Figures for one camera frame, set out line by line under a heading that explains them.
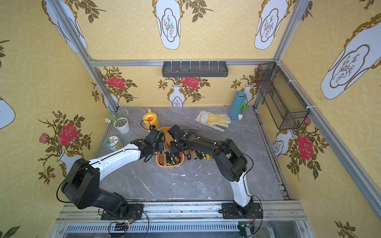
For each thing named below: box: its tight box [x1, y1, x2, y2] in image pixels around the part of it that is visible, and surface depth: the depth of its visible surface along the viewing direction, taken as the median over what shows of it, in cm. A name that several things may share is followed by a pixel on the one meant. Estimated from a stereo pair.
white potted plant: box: [109, 114, 130, 134], surface depth 103 cm
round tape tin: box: [105, 135, 124, 152], surface depth 94 cm
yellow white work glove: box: [194, 110, 232, 133], surface depth 113 cm
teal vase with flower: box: [228, 91, 248, 120], surface depth 105 cm
